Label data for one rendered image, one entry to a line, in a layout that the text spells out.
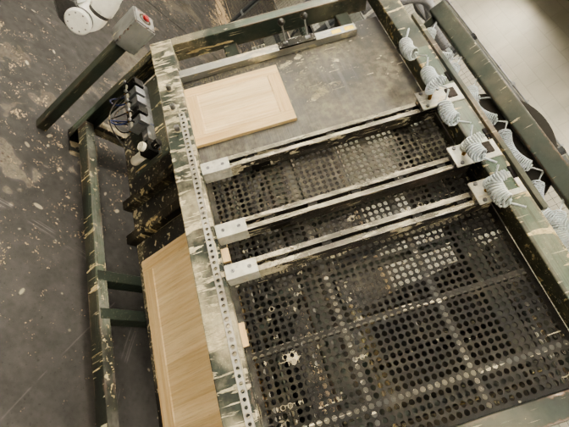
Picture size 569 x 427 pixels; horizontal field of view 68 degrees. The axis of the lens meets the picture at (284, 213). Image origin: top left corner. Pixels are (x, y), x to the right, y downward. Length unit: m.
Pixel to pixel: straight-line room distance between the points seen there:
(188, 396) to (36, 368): 0.65
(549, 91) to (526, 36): 1.04
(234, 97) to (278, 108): 0.23
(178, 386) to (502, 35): 7.03
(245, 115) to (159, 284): 0.93
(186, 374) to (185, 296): 0.34
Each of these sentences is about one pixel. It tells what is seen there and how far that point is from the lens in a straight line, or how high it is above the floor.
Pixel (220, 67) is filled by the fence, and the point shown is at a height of 1.08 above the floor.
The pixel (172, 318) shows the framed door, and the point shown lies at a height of 0.40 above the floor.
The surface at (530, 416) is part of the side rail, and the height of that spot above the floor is 1.61.
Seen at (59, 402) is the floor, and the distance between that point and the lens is 2.18.
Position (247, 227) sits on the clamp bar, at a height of 1.03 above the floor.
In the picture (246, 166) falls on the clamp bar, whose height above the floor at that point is 1.07.
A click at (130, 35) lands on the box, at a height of 0.85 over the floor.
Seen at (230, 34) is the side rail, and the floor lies 1.17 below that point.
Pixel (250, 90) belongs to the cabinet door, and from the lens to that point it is 2.19.
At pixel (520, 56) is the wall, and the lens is 7.59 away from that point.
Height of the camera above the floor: 1.84
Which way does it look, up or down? 23 degrees down
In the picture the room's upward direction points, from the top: 58 degrees clockwise
